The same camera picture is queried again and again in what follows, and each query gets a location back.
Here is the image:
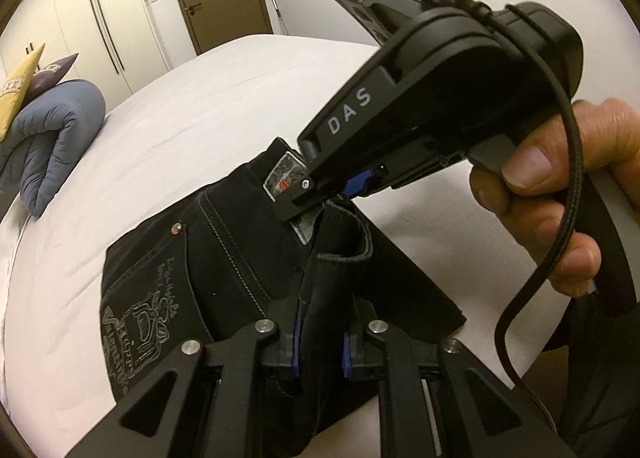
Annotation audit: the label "person's right hand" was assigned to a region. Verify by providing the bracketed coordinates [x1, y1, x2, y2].
[468, 96, 640, 299]

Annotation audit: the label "black denim pants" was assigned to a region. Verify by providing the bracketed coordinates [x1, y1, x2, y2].
[98, 136, 468, 458]

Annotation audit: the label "white wardrobe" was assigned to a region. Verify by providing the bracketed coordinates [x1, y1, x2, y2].
[1, 0, 196, 108]

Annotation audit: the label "black braided cable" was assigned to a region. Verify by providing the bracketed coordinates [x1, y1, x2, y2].
[462, 0, 584, 434]

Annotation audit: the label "yellow pillow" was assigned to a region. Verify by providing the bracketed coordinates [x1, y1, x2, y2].
[0, 43, 46, 140]

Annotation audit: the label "white bed sheet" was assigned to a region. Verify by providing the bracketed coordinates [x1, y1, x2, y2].
[1, 36, 534, 457]

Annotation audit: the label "blue-grey folded duvet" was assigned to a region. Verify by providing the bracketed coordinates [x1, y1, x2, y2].
[1, 79, 106, 218]

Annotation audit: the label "purple pillow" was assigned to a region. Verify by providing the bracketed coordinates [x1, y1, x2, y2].
[23, 53, 78, 104]

